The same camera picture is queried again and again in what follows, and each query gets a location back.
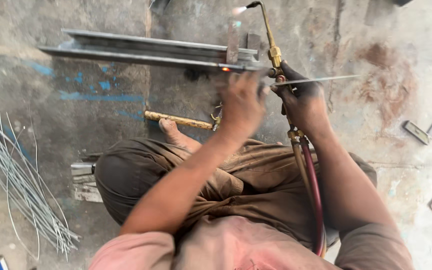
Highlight thin metal filler rod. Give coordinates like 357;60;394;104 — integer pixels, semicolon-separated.
271;74;362;88

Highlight person's brown trousers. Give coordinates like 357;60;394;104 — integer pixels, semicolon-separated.
94;136;379;251

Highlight tan gas hose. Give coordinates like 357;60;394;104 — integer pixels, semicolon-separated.
292;142;327;259

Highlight person's left hand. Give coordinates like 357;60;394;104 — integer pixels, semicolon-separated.
216;71;271;139

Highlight person's bare foot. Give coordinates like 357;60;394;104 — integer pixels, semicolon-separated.
158;118;203;152

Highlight person's right hand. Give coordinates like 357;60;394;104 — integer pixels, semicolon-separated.
270;61;331;134

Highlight hammer with wooden handle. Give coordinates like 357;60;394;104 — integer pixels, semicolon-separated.
143;107;224;133

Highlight long steel angle frame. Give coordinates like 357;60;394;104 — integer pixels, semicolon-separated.
37;28;267;73

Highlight small upright steel plate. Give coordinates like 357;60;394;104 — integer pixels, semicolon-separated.
226;22;240;65

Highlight bundle of thin steel wires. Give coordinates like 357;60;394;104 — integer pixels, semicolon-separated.
0;112;82;262

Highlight person's pink shirt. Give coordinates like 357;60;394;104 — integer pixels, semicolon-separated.
88;215;416;270

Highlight red gas hose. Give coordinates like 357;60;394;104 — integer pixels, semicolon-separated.
299;137;326;257

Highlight stacked metal block seat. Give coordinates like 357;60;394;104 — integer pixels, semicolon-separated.
70;161;105;204

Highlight brass gas welding torch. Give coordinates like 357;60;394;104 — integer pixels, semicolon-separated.
245;0;307;146

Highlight short grey metal bar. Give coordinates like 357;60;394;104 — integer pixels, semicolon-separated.
402;119;432;146

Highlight small dark steel block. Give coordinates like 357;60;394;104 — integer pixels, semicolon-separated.
246;32;262;52

